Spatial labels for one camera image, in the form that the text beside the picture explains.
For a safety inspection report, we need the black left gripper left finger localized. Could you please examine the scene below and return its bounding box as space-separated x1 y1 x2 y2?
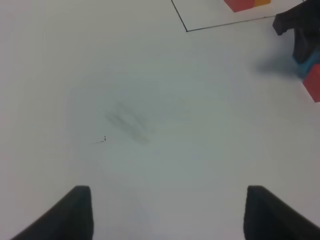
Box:
13 185 94 240

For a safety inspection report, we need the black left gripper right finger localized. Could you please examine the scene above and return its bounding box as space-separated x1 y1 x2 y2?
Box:
243 185 320 240

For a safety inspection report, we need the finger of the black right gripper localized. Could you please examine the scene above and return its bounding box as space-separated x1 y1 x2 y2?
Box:
272 0 320 36
292 28 320 63

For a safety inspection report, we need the blue cube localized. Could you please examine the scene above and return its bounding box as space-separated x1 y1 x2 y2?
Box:
294 49 320 79

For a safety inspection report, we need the orange template cube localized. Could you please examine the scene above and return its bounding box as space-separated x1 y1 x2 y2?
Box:
254 0 271 7

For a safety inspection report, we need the red template cube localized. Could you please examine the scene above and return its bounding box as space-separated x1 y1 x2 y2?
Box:
224 0 255 13

